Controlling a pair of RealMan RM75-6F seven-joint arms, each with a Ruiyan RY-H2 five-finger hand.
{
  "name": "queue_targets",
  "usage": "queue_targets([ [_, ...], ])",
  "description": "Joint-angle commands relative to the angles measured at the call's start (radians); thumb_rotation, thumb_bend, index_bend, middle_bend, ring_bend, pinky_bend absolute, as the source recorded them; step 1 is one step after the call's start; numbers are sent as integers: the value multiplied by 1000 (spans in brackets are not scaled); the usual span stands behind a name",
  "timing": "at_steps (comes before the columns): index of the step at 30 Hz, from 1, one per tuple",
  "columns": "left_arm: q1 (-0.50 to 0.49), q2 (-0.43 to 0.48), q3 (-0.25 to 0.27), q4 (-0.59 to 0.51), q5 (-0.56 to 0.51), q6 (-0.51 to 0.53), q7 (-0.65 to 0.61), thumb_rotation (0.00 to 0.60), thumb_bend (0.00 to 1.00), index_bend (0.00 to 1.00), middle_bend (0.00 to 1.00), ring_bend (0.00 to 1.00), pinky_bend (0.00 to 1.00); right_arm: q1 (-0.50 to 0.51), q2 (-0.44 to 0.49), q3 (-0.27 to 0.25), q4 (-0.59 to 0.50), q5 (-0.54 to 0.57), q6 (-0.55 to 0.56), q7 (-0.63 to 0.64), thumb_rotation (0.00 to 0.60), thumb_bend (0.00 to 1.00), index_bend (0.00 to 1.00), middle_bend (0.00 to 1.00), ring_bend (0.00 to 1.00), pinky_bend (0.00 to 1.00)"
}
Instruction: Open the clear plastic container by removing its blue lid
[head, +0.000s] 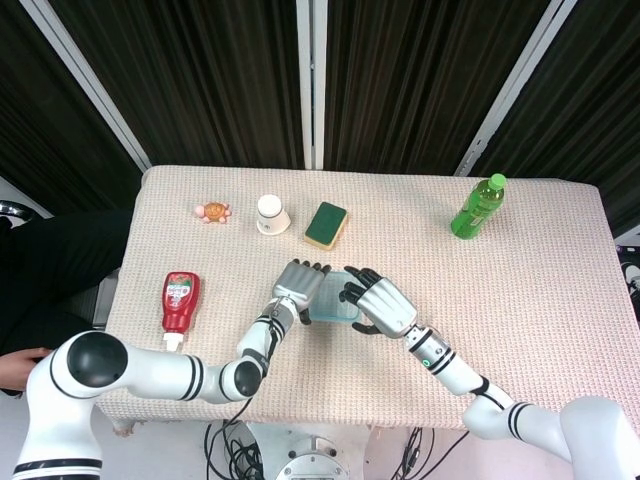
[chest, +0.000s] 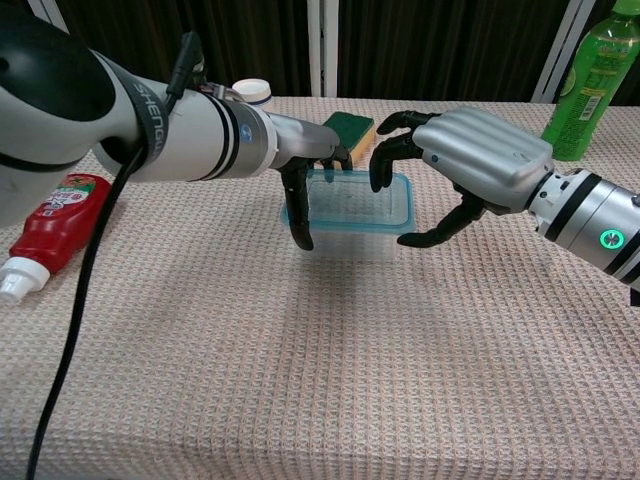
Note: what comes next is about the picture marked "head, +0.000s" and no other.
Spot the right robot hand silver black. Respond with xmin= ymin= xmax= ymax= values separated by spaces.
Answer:
xmin=339 ymin=266 xmax=419 ymax=340

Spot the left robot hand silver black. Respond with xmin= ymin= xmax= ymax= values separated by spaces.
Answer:
xmin=271 ymin=258 xmax=333 ymax=324

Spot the person bare hand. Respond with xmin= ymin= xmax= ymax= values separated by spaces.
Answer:
xmin=0 ymin=348 xmax=51 ymax=399

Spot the clear blue-rimmed plastic container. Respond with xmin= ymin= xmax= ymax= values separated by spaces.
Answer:
xmin=312 ymin=269 xmax=362 ymax=324

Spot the green yellow scrub sponge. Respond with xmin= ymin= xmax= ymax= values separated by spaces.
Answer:
xmin=302 ymin=200 xmax=350 ymax=251

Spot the white paper cup upside down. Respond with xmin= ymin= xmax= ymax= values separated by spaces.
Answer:
xmin=255 ymin=194 xmax=292 ymax=236

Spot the orange pink turtle toy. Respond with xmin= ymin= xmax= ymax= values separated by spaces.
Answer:
xmin=194 ymin=200 xmax=234 ymax=225

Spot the beige waffle tablecloth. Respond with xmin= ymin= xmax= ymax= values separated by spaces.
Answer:
xmin=94 ymin=164 xmax=619 ymax=439

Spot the red ketchup squeeze bottle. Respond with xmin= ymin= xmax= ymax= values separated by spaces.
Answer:
xmin=161 ymin=271 xmax=202 ymax=353

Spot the green drink bottle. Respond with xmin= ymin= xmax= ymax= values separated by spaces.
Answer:
xmin=450 ymin=172 xmax=509 ymax=240

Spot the chrome chair part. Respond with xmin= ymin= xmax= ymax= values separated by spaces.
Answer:
xmin=0 ymin=199 xmax=32 ymax=221

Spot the robot torso base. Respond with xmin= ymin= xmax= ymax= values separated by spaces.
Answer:
xmin=244 ymin=421 xmax=374 ymax=480

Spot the black pleated curtain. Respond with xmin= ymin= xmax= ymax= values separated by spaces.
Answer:
xmin=0 ymin=0 xmax=640 ymax=236

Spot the dark equipment with white part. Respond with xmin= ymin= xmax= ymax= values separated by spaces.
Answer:
xmin=615 ymin=239 xmax=640 ymax=314

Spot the grey chair frame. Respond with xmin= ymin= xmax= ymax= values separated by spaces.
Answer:
xmin=92 ymin=269 xmax=122 ymax=331

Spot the black floor cable bundle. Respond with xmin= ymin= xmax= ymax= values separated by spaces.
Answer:
xmin=204 ymin=394 xmax=262 ymax=480
xmin=394 ymin=427 xmax=471 ymax=480

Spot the white frame post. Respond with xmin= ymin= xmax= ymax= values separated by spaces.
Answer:
xmin=454 ymin=0 xmax=566 ymax=176
xmin=19 ymin=0 xmax=151 ymax=169
xmin=295 ymin=0 xmax=329 ymax=170

